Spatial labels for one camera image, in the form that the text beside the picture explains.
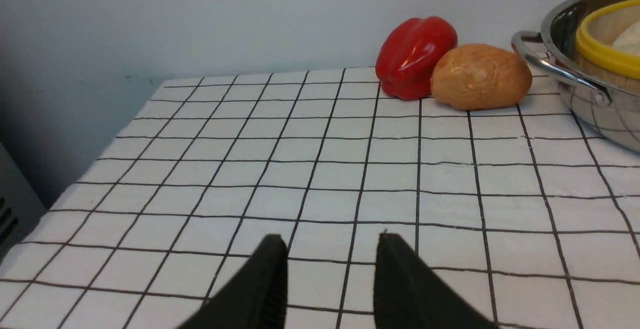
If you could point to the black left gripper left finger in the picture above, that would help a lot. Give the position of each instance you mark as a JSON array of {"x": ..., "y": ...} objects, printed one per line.
[{"x": 256, "y": 297}]

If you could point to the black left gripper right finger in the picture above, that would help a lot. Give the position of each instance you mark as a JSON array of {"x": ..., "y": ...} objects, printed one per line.
[{"x": 409, "y": 295}]

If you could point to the bamboo steamer basket yellow rim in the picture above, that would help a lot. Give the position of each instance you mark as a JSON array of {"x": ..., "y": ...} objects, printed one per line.
[{"x": 593, "y": 51}]

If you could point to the stainless steel pot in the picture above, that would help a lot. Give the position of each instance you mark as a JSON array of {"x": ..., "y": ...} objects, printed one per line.
[{"x": 612, "y": 112}]

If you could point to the white black grid tablecloth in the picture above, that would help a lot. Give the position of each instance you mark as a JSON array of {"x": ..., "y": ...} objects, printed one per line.
[{"x": 525, "y": 212}]

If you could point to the brown potato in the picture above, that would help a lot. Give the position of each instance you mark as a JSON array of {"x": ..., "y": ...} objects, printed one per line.
[{"x": 476, "y": 77}]

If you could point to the red bell pepper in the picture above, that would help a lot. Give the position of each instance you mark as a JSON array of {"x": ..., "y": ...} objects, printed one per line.
[{"x": 408, "y": 57}]

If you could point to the white steamed dumpling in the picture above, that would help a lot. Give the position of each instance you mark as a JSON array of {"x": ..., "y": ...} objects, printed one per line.
[{"x": 629, "y": 40}]

